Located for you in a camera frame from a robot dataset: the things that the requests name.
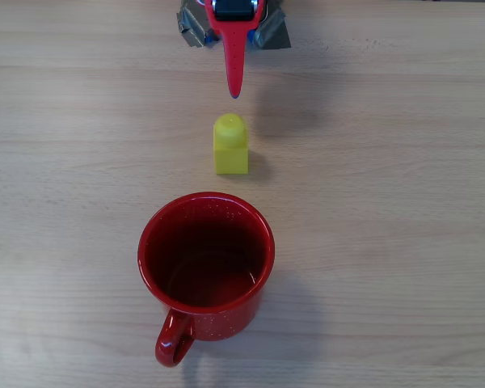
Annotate yellow-green toy block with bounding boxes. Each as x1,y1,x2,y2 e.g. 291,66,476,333
213,112,250,175

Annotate red enamel mug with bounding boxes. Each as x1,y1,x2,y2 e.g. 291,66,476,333
137,192,276,368

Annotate grey duct tape patch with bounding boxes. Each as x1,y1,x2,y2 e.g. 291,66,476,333
252,0,292,52
176,0,217,49

